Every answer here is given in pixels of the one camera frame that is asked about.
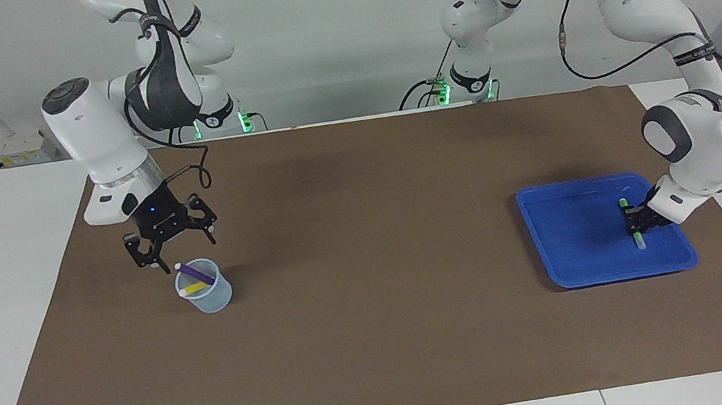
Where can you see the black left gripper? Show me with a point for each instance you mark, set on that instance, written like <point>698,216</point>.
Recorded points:
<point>650,217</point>

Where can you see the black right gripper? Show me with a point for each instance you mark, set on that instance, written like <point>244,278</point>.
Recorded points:
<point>160,215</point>

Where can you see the green pen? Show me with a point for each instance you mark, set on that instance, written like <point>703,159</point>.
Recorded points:
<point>641,242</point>

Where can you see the purple pen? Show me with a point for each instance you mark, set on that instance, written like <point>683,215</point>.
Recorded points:
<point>196,274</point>

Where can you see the yellow pen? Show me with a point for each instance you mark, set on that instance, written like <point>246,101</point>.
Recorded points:
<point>194,289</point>

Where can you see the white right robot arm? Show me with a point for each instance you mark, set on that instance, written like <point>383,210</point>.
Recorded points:
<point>94,133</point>

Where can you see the blue plastic tray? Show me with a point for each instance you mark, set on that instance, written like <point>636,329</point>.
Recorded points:
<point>577,251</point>

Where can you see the translucent plastic cup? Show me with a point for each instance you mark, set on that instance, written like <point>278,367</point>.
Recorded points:
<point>213,300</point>

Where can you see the brown table mat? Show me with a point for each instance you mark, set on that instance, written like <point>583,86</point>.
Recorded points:
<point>369,264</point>

